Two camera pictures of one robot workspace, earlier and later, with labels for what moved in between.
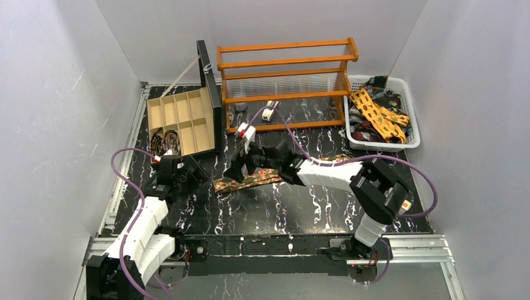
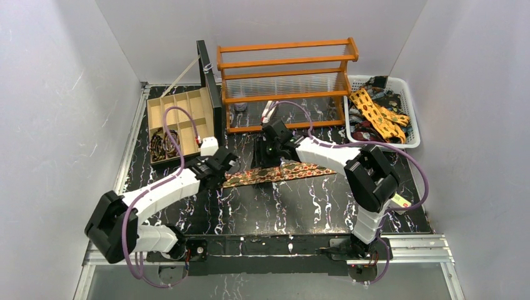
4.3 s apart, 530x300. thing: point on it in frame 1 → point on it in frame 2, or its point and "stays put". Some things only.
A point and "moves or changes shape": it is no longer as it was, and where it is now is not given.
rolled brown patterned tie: x=172 y=142 stays put
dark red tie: x=364 y=135 stays put
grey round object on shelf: x=240 y=107 stays put
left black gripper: x=190 y=170 → x=225 y=161
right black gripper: x=247 y=156 → x=265 y=153
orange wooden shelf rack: x=278 y=86 stays put
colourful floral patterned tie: x=266 y=175 moves or changes shape
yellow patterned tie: x=386 y=120 stays put
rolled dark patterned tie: x=156 y=144 stays put
